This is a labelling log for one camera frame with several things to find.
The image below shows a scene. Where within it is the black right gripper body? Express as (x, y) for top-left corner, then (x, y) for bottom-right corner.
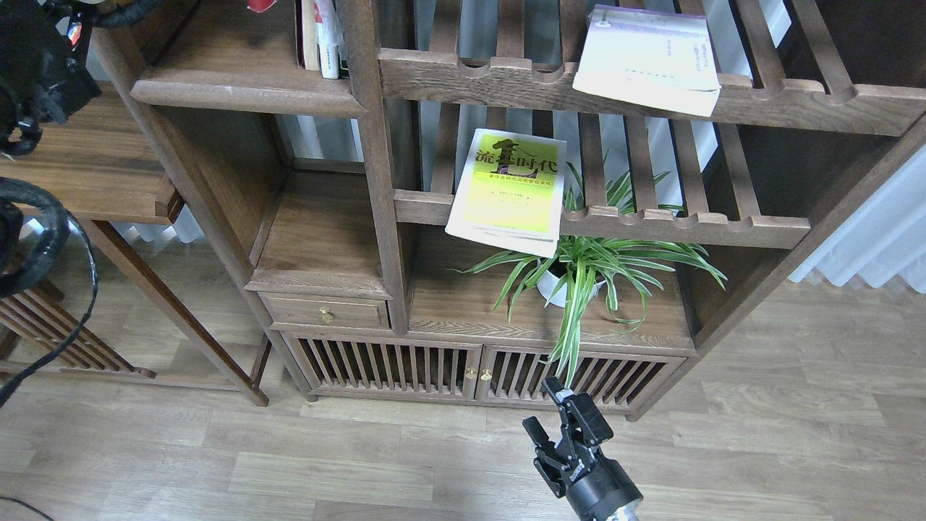
(535, 438), (644, 520)

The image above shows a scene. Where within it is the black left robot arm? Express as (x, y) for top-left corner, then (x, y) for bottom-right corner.
(1, 1), (159, 298)

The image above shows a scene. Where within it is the dark wooden bookshelf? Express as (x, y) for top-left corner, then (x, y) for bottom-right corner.
(93, 1), (924, 419)

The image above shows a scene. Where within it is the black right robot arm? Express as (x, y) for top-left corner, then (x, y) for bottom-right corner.
(522, 377), (644, 520)

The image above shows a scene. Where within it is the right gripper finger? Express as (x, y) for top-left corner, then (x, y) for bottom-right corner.
(543, 377), (614, 448)
(522, 416), (553, 464)

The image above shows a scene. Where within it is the yellow green book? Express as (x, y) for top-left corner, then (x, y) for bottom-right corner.
(444, 128), (568, 258)

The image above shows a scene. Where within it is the black floor cable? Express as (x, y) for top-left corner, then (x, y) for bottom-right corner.
(0, 496), (51, 521)

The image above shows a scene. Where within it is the white curtain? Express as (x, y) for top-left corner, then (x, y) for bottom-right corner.
(789, 148), (925, 293)

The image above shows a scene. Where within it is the upright white book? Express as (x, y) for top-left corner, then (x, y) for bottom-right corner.
(313, 1), (341, 80)

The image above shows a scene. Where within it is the white purple book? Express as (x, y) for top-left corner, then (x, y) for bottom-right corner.
(572, 4), (721, 118)

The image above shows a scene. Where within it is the wooden side table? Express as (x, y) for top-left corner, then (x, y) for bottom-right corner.
(2, 82), (269, 407)

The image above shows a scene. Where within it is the white plant pot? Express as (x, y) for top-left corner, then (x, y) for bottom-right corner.
(537, 263), (568, 309)

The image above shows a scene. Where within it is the spider plant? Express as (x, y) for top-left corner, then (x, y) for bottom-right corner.
(452, 156), (729, 395)

